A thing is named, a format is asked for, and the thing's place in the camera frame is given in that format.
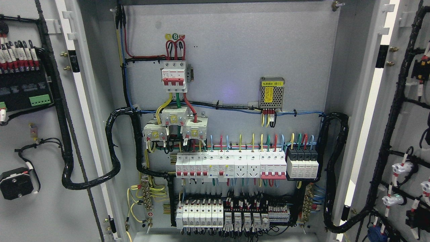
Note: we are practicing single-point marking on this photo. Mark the grey cabinet door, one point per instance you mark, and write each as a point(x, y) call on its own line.
point(401, 209)
point(53, 214)

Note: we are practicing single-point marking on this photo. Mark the white current transformers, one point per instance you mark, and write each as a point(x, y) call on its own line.
point(175, 120)

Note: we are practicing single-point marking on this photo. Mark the grey cabinet body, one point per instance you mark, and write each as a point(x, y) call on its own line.
point(326, 57)

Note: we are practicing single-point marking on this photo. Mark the white socket breaker row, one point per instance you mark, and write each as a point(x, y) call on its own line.
point(232, 164)

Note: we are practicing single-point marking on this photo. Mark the white red main breaker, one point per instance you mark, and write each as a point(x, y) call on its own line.
point(176, 74)

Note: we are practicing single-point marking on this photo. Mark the perforated metal power supply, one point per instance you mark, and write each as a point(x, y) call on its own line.
point(271, 92)

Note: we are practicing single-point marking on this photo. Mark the black white surge protector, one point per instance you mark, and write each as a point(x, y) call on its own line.
point(301, 164)

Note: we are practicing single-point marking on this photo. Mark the lower relay terminal row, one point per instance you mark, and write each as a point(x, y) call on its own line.
point(232, 215)

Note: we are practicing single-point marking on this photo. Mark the black digital power meter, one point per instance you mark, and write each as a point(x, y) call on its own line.
point(24, 90)

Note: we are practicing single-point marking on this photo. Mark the white rotary selector switch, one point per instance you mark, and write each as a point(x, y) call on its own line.
point(15, 183)

